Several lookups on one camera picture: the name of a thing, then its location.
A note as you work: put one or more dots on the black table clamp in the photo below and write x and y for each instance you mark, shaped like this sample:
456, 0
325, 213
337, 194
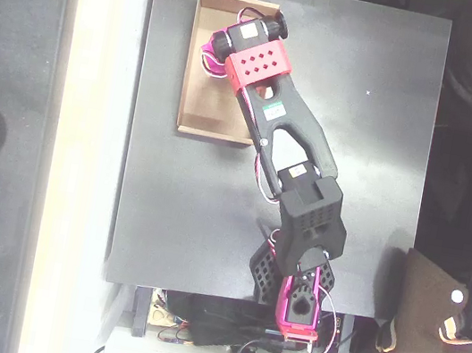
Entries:
345, 340
140, 312

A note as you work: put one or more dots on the black pouch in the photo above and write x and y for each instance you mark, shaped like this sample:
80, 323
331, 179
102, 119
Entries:
229, 322

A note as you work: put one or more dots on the black perforated arm base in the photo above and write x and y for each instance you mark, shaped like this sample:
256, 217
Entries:
262, 274

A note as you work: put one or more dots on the shallow cardboard box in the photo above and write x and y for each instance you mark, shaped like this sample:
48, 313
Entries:
203, 103

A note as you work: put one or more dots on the brown bag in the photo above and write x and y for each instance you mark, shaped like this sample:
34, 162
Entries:
416, 315

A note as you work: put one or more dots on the magenta gripper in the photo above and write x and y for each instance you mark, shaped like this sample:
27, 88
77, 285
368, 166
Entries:
208, 50

